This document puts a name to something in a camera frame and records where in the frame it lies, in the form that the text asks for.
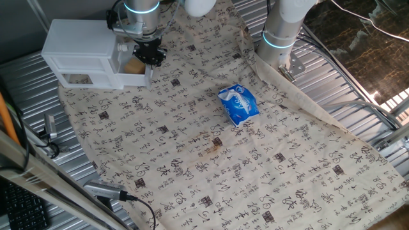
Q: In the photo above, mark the orange pole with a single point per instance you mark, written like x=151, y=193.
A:
x=8, y=121

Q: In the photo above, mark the large silver camera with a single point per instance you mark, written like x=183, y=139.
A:
x=105, y=190

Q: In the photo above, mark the white drawer knob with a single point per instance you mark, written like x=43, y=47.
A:
x=122, y=47

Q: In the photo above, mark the blue tissue pack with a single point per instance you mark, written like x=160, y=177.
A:
x=238, y=108

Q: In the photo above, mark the aluminium frame beam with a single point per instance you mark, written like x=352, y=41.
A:
x=48, y=179

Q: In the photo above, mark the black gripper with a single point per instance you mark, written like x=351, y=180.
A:
x=148, y=44

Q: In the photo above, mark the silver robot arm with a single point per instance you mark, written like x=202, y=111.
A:
x=281, y=22

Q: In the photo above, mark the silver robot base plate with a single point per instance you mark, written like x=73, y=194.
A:
x=295, y=65

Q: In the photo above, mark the white plastic drawer cabinet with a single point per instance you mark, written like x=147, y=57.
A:
x=78, y=38

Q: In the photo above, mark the beige calligraphy print cloth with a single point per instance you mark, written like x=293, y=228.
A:
x=223, y=175

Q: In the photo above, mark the black keyboard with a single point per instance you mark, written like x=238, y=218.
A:
x=25, y=207

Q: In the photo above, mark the light wooden cube block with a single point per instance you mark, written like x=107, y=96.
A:
x=134, y=67

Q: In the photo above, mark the grey metal frame post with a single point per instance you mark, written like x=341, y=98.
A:
x=40, y=19

